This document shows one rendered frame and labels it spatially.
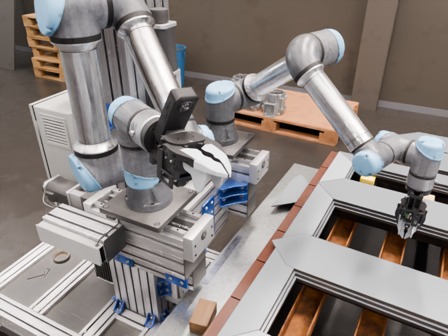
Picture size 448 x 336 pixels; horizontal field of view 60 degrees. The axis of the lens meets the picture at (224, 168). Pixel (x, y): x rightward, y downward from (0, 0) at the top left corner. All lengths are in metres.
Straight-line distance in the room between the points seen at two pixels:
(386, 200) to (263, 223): 0.52
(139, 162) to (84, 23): 0.34
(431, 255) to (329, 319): 0.63
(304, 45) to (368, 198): 0.73
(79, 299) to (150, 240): 0.96
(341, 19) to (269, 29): 0.89
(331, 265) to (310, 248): 0.10
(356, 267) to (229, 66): 4.58
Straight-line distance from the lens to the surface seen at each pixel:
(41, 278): 2.36
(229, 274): 1.51
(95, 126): 1.05
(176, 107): 0.64
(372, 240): 1.97
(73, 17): 0.96
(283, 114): 4.22
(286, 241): 1.40
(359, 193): 1.71
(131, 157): 0.83
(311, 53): 1.24
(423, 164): 1.25
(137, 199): 1.21
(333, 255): 1.38
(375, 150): 1.18
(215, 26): 5.63
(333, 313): 1.61
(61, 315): 2.14
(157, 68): 0.94
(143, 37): 0.97
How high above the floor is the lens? 1.75
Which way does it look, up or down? 30 degrees down
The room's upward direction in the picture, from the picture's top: straight up
